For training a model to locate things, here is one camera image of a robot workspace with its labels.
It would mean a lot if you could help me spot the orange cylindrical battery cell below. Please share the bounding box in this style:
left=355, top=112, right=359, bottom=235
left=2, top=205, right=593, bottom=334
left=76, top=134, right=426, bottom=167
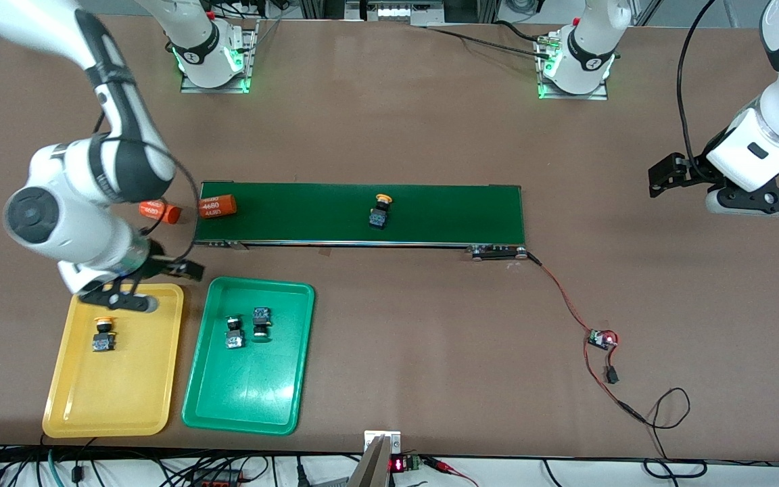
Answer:
left=139, top=200, right=182, bottom=226
left=199, top=194, right=237, bottom=219

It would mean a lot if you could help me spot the yellow push button switch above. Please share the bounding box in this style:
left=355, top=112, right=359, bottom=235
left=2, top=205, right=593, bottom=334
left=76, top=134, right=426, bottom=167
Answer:
left=91, top=316, right=117, bottom=352
left=369, top=194, right=394, bottom=230

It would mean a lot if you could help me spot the yellow plastic tray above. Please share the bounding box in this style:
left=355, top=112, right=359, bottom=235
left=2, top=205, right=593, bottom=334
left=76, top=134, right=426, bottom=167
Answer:
left=42, top=283, right=185, bottom=438

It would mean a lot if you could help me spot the green plastic tray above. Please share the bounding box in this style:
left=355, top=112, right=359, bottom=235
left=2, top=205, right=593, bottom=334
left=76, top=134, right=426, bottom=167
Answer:
left=181, top=277, right=315, bottom=436

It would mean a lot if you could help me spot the black power strip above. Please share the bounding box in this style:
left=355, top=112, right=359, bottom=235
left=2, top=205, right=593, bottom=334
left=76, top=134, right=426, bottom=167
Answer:
left=190, top=469, right=245, bottom=487

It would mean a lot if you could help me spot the green conveyor belt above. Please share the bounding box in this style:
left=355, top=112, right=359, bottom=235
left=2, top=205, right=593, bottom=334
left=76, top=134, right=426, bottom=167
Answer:
left=191, top=181, right=529, bottom=262

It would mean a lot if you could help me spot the red black power lead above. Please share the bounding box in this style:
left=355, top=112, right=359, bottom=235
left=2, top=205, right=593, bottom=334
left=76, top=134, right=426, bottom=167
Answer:
left=582, top=342, right=692, bottom=462

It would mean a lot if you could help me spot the grey metal stand bar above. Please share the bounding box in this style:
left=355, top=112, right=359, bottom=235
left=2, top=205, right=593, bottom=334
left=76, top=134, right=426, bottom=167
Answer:
left=347, top=436, right=394, bottom=487

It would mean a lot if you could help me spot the white lit device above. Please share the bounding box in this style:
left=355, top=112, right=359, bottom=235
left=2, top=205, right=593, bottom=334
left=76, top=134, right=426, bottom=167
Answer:
left=377, top=3, right=444, bottom=20

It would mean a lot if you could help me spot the red clip lead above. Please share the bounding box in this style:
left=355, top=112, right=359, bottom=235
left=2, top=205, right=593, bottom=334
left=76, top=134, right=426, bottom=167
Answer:
left=423, top=457, right=479, bottom=487

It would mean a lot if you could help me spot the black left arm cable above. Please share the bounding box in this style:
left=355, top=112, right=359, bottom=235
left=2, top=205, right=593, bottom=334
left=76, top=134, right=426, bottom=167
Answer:
left=676, top=0, right=728, bottom=182

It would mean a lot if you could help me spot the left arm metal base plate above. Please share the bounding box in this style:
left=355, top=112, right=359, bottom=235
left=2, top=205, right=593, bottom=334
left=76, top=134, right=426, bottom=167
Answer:
left=537, top=34, right=610, bottom=101

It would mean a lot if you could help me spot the red black conveyor wire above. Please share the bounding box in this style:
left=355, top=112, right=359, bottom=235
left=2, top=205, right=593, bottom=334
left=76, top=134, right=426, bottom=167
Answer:
left=523, top=249, right=598, bottom=335

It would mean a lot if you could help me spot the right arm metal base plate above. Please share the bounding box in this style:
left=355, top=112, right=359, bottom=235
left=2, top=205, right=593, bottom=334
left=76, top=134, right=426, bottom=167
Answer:
left=180, top=19, right=255, bottom=94

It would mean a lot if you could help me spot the short black table cable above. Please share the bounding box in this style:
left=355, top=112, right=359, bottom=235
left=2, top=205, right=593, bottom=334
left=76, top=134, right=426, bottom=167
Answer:
left=494, top=20, right=552, bottom=44

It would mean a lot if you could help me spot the teal cable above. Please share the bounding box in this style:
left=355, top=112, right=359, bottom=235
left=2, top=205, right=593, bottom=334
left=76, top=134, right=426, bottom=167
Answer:
left=47, top=448, right=67, bottom=487

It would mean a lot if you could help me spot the long black table cable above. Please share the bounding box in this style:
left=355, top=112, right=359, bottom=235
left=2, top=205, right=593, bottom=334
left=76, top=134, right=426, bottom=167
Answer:
left=423, top=26, right=556, bottom=60

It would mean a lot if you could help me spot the silver mounting bracket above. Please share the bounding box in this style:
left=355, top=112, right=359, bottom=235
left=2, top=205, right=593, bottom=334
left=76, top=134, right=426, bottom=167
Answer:
left=364, top=430, right=402, bottom=453

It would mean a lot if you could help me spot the black looped floor cable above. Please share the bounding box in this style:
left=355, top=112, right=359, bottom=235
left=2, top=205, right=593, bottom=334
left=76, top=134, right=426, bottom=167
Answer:
left=643, top=459, right=708, bottom=480

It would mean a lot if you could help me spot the aluminium frame structure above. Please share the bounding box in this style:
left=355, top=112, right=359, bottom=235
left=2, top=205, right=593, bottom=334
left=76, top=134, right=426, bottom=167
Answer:
left=298, top=0, right=502, bottom=28

